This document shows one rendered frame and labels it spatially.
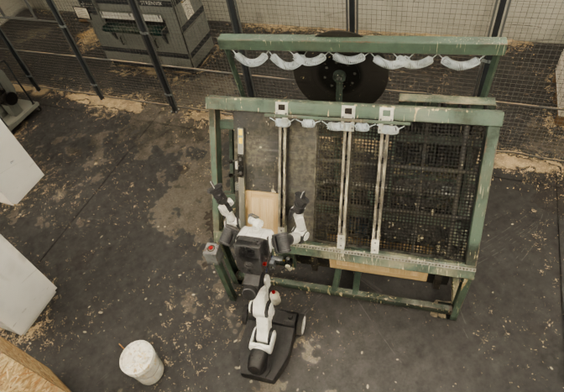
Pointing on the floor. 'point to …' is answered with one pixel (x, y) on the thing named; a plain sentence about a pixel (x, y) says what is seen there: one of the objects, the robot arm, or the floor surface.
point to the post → (226, 281)
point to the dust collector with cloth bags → (13, 112)
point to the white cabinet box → (15, 169)
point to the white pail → (141, 363)
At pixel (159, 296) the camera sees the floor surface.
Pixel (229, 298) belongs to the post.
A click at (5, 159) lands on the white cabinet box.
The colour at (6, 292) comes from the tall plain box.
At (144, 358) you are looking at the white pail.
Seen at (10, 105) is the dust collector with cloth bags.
